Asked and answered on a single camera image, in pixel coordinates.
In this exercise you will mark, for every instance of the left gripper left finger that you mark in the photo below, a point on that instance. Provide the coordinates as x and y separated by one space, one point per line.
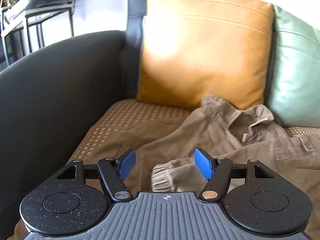
78 196

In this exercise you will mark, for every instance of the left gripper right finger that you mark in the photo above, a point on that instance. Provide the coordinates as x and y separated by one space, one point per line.
253 196

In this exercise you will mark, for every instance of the brown corduroy jacket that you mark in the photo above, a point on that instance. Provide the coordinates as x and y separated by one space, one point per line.
165 149

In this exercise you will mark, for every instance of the woven brown seat mat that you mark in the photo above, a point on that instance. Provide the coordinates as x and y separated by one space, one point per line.
124 115

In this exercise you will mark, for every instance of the black leather sofa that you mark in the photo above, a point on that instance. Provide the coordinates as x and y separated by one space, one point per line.
50 99

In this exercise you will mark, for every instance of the green leather cushion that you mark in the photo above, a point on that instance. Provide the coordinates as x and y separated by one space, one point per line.
293 87

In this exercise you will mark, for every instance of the orange leather cushion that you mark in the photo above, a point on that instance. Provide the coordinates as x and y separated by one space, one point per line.
192 48

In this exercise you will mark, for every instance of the black metal side table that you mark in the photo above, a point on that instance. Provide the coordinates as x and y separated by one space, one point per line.
29 25

